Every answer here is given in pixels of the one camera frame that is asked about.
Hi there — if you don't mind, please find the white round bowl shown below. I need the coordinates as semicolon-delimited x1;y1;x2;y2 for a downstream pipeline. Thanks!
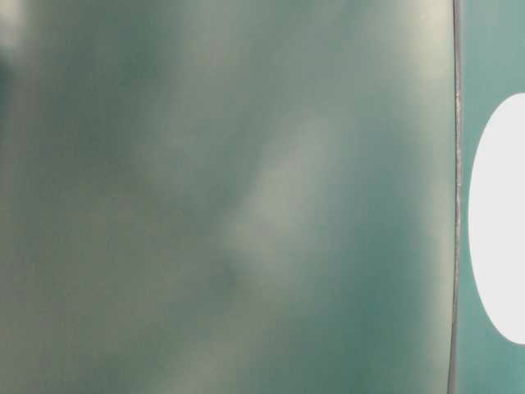
468;93;524;345

